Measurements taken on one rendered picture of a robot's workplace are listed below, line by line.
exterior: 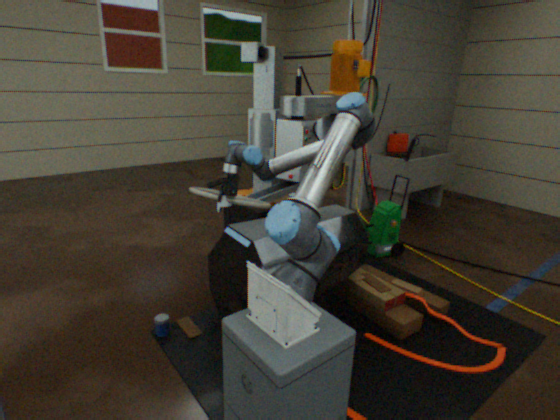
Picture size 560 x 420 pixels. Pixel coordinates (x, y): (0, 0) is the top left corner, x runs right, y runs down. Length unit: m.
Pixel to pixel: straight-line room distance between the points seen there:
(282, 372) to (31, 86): 7.23
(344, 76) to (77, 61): 5.91
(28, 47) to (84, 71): 0.88
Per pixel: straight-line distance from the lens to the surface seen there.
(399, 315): 3.04
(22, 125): 8.03
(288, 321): 1.40
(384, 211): 4.12
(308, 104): 2.56
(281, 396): 1.44
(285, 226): 1.29
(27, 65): 8.01
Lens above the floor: 1.78
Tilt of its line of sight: 19 degrees down
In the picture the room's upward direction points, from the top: 2 degrees clockwise
